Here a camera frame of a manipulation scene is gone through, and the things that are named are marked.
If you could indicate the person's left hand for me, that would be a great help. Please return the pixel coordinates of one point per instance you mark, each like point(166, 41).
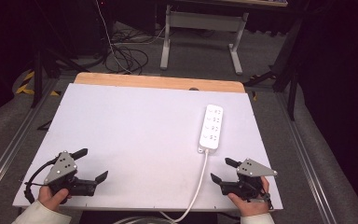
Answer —
point(51, 199)

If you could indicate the white metal desk frame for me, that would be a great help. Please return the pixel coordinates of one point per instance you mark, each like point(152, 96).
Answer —
point(203, 21)

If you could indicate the aluminium floor rail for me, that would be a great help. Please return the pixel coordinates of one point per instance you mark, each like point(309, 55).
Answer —
point(12, 149)
point(307, 165)

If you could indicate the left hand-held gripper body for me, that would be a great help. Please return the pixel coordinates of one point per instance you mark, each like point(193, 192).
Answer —
point(62, 168)

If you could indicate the black metal stand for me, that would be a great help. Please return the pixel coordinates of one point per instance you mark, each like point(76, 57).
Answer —
point(289, 77)

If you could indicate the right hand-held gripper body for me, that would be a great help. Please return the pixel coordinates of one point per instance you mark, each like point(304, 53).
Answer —
point(251, 169)

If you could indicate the yellow black floor tape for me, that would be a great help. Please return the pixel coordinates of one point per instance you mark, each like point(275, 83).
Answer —
point(24, 85)

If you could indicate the person's right hand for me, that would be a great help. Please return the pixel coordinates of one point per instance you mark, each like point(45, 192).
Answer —
point(254, 207)

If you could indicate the white power strip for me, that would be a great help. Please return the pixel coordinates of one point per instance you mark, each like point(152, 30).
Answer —
point(211, 128)

